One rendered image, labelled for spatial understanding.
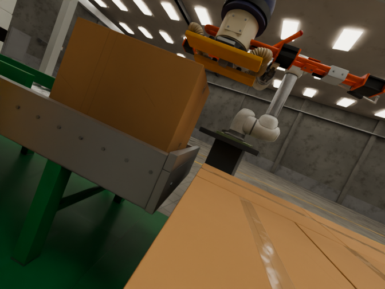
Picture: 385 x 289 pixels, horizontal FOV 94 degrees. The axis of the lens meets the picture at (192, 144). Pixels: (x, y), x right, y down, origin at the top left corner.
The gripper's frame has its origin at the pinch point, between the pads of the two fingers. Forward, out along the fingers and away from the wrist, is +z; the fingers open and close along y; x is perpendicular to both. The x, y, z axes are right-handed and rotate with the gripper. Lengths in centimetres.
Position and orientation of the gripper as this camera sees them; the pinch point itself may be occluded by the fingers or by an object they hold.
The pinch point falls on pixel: (278, 59)
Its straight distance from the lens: 102.6
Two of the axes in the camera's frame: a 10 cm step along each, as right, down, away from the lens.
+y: -4.0, 9.1, 0.9
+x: -9.1, -4.1, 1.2
